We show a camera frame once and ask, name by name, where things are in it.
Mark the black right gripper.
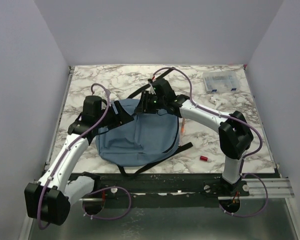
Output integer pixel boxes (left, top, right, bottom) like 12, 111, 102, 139
133, 91, 166, 115

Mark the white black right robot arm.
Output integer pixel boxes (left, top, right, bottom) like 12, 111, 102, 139
129, 78, 254, 196

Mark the blue fabric backpack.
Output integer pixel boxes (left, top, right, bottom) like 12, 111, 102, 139
94, 66, 193, 179

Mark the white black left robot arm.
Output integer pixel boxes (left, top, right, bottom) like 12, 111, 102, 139
24, 95, 134, 230

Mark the red cap glue stick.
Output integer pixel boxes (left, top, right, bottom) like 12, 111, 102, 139
199, 155, 211, 162

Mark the orange pencil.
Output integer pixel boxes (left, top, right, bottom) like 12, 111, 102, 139
180, 118, 186, 135

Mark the clear plastic organizer box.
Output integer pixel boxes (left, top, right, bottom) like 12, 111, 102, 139
202, 71, 240, 94

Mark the white plastic pipe fitting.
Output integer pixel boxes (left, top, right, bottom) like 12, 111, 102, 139
209, 96, 222, 109

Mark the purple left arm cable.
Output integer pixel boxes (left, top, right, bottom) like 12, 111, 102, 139
37, 83, 132, 230

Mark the black metal base rail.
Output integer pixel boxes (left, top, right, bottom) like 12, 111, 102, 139
39, 171, 291, 210

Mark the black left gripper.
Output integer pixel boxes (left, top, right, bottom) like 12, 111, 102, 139
95, 100, 134, 130

